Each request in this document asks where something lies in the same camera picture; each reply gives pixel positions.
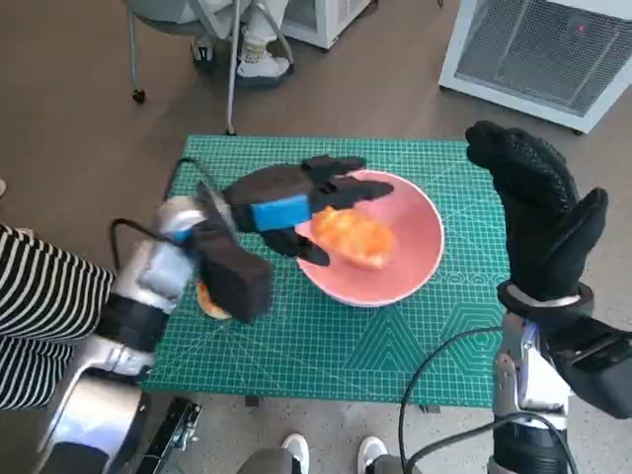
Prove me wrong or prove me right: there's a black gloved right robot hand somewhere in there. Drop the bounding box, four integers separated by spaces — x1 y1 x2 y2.
465 120 609 305

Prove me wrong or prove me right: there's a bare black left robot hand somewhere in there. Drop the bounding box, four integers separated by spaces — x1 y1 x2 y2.
224 154 395 267

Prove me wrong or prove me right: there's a long striped bread loaf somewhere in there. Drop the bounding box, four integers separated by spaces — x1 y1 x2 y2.
309 206 396 271

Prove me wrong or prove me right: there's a round bread bun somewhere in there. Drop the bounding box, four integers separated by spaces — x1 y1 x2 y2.
196 279 233 321

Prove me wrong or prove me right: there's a pink bowl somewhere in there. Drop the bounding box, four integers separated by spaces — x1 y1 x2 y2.
295 169 445 309

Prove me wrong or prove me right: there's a grey office chair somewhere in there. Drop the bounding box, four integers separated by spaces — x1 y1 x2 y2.
125 0 296 135

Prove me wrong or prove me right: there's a green cutting mat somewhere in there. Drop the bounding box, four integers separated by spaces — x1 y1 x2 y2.
135 135 574 409

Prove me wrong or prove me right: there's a person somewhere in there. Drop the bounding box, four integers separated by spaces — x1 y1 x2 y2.
190 0 296 80
0 177 118 411
241 433 411 474

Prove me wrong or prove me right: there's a large white grille appliance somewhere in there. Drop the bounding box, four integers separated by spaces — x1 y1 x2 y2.
437 0 632 134

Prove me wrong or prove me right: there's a small white grille appliance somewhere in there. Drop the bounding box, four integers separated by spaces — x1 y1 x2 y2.
280 0 379 49

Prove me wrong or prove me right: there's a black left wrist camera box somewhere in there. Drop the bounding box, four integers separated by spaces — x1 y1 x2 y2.
190 224 276 325

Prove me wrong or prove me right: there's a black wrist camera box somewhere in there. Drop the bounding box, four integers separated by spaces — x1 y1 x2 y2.
540 315 632 421
190 224 276 325

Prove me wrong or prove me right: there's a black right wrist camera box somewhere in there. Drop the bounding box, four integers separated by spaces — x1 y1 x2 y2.
540 315 632 421

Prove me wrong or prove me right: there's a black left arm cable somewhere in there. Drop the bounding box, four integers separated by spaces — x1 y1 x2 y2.
109 156 218 248

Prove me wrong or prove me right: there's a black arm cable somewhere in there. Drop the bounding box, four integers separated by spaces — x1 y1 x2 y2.
109 156 218 248
398 325 574 474

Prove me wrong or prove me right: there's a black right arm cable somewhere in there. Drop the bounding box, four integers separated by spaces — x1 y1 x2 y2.
398 325 574 474

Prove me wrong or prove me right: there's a black metal bracket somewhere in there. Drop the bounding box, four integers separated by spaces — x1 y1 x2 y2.
135 396 206 474

